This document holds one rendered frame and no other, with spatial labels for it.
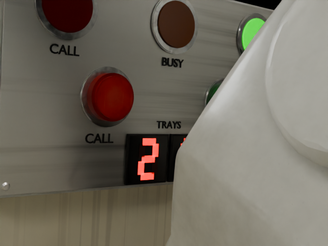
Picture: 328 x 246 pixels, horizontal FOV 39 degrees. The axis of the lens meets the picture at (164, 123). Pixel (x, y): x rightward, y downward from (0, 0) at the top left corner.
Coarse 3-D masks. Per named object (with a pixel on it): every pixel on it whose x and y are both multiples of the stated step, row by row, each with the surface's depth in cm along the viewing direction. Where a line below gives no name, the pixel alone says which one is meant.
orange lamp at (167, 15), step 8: (176, 0) 31; (168, 8) 31; (176, 8) 31; (184, 8) 32; (160, 16) 31; (168, 16) 31; (176, 16) 31; (184, 16) 32; (192, 16) 32; (160, 24) 31; (168, 24) 31; (176, 24) 32; (184, 24) 32; (192, 24) 32; (160, 32) 31; (168, 32) 31; (176, 32) 32; (184, 32) 32; (192, 32) 32; (168, 40) 31; (176, 40) 32; (184, 40) 32
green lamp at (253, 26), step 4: (252, 20) 36; (256, 20) 36; (260, 20) 36; (248, 24) 36; (252, 24) 36; (256, 24) 36; (260, 24) 36; (248, 28) 36; (252, 28) 36; (256, 28) 36; (244, 32) 35; (248, 32) 36; (252, 32) 36; (256, 32) 36; (244, 36) 35; (248, 36) 36; (252, 36) 36; (244, 40) 35; (248, 40) 36; (244, 44) 36
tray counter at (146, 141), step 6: (144, 138) 31; (150, 138) 31; (144, 144) 31; (150, 144) 31; (156, 144) 31; (144, 150) 31; (156, 150) 31; (144, 156) 31; (150, 156) 31; (156, 156) 31; (138, 162) 31; (144, 162) 31; (150, 162) 31; (156, 162) 31; (138, 168) 31; (156, 168) 31; (138, 174) 31; (144, 174) 31; (150, 174) 31
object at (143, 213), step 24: (72, 192) 31; (96, 192) 33; (120, 192) 34; (144, 192) 35; (168, 192) 36; (0, 216) 29; (24, 216) 30; (48, 216) 31; (72, 216) 32; (96, 216) 33; (120, 216) 34; (144, 216) 35; (168, 216) 37; (0, 240) 29; (24, 240) 30; (48, 240) 31; (72, 240) 32; (96, 240) 33; (120, 240) 34; (144, 240) 35
